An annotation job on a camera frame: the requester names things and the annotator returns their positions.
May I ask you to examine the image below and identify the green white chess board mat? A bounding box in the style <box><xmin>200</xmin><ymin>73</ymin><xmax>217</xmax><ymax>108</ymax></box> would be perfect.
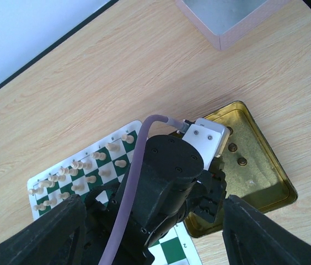
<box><xmin>27</xmin><ymin>120</ymin><xmax>201</xmax><ymax>264</ymax></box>

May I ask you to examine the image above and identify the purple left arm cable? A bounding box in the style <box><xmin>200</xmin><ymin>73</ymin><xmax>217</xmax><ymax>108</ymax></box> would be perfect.
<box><xmin>97</xmin><ymin>114</ymin><xmax>192</xmax><ymax>265</ymax></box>

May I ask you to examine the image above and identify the gold metal tin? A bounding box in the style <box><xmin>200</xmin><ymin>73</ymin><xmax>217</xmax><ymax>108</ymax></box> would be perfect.
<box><xmin>184</xmin><ymin>101</ymin><xmax>298</xmax><ymax>238</ymax></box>

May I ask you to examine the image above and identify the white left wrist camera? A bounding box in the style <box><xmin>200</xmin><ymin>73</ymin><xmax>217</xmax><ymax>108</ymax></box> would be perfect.
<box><xmin>182</xmin><ymin>118</ymin><xmax>230</xmax><ymax>170</ymax></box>

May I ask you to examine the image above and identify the silver pink tin lid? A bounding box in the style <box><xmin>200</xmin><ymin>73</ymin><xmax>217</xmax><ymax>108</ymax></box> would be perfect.
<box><xmin>175</xmin><ymin>1</ymin><xmax>289</xmax><ymax>51</ymax></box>

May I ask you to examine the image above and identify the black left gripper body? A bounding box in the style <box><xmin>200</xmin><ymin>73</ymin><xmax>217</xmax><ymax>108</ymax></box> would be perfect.
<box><xmin>85</xmin><ymin>134</ymin><xmax>228</xmax><ymax>265</ymax></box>

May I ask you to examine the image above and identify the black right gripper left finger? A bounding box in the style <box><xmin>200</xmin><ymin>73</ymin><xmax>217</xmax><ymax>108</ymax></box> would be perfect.
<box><xmin>0</xmin><ymin>194</ymin><xmax>87</xmax><ymax>264</ymax></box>

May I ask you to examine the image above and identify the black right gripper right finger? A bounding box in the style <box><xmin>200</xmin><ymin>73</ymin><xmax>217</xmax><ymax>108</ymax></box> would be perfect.
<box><xmin>223</xmin><ymin>195</ymin><xmax>311</xmax><ymax>264</ymax></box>

